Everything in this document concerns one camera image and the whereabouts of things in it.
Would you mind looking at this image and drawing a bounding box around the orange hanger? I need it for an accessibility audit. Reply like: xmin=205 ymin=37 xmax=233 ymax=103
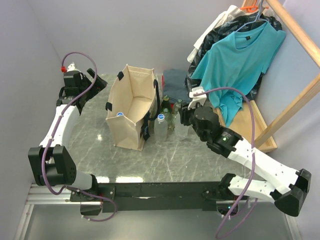
xmin=240 ymin=3 xmax=259 ymax=13

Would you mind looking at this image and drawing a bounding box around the green Perrier glass bottle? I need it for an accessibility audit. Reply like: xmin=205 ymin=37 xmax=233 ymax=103
xmin=161 ymin=95 xmax=172 ymax=114

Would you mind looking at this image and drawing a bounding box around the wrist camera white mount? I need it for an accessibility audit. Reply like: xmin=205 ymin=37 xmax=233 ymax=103
xmin=60 ymin=62 xmax=79 ymax=73
xmin=187 ymin=86 xmax=207 ymax=110

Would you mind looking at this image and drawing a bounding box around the plastic water bottle blue cap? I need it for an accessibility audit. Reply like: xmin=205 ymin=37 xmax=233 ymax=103
xmin=154 ymin=113 xmax=168 ymax=143

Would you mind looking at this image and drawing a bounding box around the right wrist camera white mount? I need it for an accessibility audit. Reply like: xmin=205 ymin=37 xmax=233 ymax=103
xmin=187 ymin=86 xmax=207 ymax=110

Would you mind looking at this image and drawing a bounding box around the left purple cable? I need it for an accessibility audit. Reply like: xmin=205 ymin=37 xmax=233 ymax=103
xmin=41 ymin=51 xmax=118 ymax=223

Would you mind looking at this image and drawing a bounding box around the aluminium rail frame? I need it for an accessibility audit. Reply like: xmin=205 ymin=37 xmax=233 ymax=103
xmin=15 ymin=185 xmax=302 ymax=240

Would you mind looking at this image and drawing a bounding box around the folded red cloth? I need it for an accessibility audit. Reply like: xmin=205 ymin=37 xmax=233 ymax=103
xmin=161 ymin=75 xmax=165 ymax=93

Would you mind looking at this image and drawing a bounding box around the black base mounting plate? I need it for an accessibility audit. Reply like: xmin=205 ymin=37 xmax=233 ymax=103
xmin=69 ymin=181 xmax=251 ymax=216

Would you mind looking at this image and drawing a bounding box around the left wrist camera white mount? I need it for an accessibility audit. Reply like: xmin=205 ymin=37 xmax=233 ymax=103
xmin=60 ymin=62 xmax=79 ymax=73

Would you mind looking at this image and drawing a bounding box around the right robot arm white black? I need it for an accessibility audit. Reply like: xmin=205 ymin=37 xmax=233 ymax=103
xmin=178 ymin=102 xmax=312 ymax=217

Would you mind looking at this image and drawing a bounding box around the clear Chang bottle green cap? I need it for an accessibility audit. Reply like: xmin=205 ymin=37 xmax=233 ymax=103
xmin=172 ymin=99 xmax=183 ymax=115

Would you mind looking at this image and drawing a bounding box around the teal t-shirt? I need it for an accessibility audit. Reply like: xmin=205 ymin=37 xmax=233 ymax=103
xmin=191 ymin=23 xmax=286 ymax=127

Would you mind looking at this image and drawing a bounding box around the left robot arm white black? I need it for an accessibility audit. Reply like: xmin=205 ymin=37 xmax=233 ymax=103
xmin=28 ymin=64 xmax=107 ymax=201

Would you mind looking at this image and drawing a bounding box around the dark patterned garment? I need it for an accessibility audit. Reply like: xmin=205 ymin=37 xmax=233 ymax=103
xmin=183 ymin=13 xmax=283 ymax=102

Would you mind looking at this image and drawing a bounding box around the folded grey cloth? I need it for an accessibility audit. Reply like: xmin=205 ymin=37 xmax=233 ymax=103
xmin=163 ymin=69 xmax=190 ymax=104

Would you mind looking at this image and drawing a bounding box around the beige canvas tote bag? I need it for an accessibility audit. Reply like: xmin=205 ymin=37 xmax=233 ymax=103
xmin=105 ymin=64 xmax=161 ymax=151

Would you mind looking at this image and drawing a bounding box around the blue wire hanger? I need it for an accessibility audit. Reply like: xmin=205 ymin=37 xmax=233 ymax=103
xmin=234 ymin=1 xmax=273 ymax=33

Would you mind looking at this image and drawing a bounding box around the wooden clothes rack frame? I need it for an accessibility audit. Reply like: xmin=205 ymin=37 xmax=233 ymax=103
xmin=214 ymin=0 xmax=320 ymax=154

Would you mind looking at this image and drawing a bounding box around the white garment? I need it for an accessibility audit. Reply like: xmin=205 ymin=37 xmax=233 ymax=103
xmin=187 ymin=5 xmax=247 ymax=63

